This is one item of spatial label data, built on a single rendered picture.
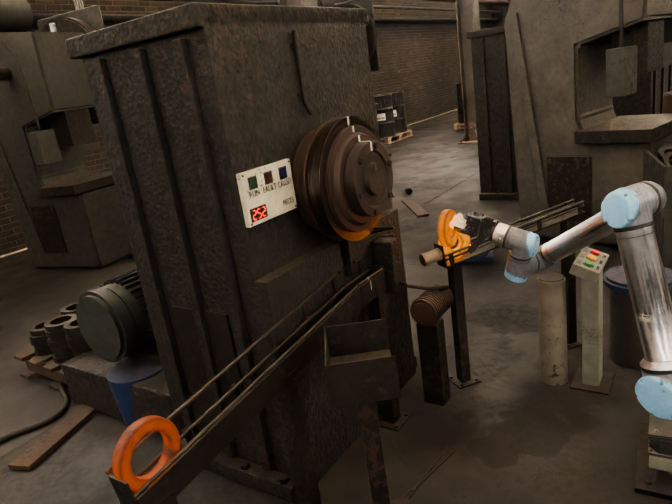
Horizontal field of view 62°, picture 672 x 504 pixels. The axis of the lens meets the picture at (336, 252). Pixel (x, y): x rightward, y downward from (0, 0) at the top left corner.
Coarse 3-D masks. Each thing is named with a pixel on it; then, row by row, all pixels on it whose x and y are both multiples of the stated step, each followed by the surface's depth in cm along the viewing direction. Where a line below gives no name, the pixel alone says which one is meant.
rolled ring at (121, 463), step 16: (128, 432) 139; (144, 432) 141; (160, 432) 148; (176, 432) 150; (128, 448) 137; (176, 448) 150; (112, 464) 137; (128, 464) 138; (160, 464) 148; (128, 480) 138; (144, 480) 142
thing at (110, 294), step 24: (96, 288) 274; (120, 288) 276; (96, 312) 270; (120, 312) 266; (144, 312) 276; (96, 336) 278; (120, 336) 266; (144, 336) 278; (72, 360) 301; (96, 360) 297; (120, 360) 293; (72, 384) 299; (96, 384) 284; (144, 384) 264; (96, 408) 293; (144, 408) 265; (168, 408) 253
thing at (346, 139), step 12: (348, 132) 203; (360, 132) 209; (336, 144) 197; (348, 144) 200; (336, 156) 197; (336, 168) 196; (336, 180) 197; (336, 192) 198; (336, 204) 199; (348, 204) 202; (336, 216) 201; (348, 216) 204; (360, 216) 209; (348, 228) 206; (360, 228) 213
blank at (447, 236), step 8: (440, 216) 230; (448, 216) 231; (440, 224) 229; (448, 224) 231; (440, 232) 229; (448, 232) 231; (456, 232) 238; (440, 240) 231; (448, 240) 231; (456, 240) 239
